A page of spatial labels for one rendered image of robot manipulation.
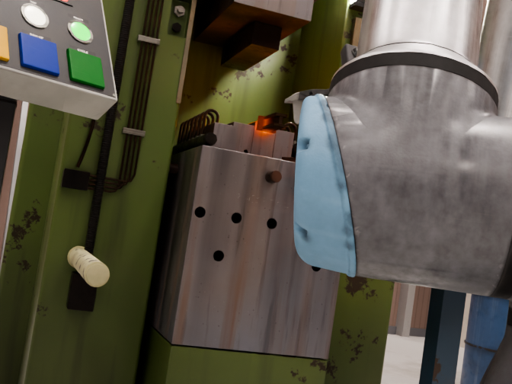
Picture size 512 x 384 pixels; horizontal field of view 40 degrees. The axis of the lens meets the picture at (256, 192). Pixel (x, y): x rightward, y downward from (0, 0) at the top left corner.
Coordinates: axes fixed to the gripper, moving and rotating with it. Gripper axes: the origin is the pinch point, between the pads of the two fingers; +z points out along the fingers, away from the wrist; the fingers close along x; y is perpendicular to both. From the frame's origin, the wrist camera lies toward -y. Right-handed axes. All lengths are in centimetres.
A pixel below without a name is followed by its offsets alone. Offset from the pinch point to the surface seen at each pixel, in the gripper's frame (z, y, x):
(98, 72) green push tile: 17.6, -0.7, -41.3
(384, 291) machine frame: 47, 36, 45
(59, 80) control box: 13, 3, -49
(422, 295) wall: 503, 57, 344
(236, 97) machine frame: 81, -15, 5
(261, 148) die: 33.0, 5.8, -0.1
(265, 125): 31.2, 0.5, -0.6
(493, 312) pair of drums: 201, 47, 200
